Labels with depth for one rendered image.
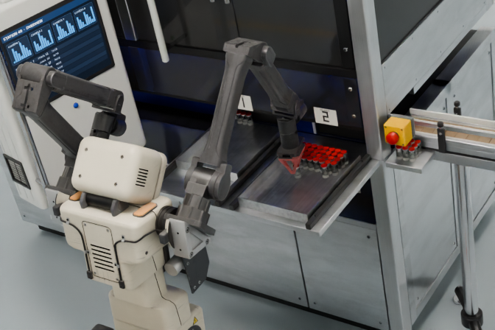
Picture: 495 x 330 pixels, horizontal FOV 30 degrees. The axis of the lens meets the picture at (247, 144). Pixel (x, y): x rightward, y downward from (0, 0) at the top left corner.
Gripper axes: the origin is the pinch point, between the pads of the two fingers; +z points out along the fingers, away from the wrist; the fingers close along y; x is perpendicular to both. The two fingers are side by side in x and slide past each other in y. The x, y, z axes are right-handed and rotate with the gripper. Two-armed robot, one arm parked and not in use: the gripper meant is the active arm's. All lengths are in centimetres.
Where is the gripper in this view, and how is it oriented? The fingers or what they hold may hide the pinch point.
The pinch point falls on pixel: (294, 168)
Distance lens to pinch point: 300.7
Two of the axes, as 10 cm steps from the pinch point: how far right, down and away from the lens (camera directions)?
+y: 3.2, -5.5, 7.7
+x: -9.3, -0.4, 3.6
